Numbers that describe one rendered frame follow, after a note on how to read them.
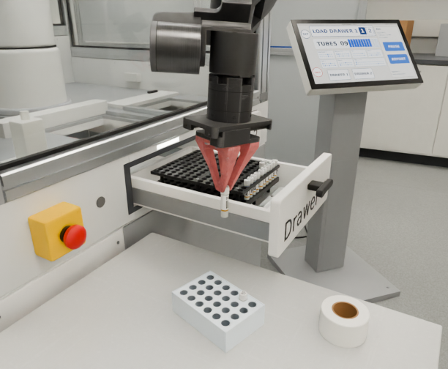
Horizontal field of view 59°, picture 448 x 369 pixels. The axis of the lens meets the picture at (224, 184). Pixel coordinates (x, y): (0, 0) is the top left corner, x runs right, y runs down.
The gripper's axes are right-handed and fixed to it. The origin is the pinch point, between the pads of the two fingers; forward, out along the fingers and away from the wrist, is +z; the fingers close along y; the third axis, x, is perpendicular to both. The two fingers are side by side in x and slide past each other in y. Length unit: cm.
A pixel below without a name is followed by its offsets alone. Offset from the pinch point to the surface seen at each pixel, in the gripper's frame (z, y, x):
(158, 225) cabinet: 24.3, -11.8, -33.9
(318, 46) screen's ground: -16, -100, -59
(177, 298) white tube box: 20.0, 3.8, -4.7
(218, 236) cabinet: 39, -39, -42
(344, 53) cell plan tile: -14, -110, -53
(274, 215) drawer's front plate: 8.2, -12.2, -0.2
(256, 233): 13.6, -12.9, -4.3
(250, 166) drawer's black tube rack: 7.9, -26.1, -19.4
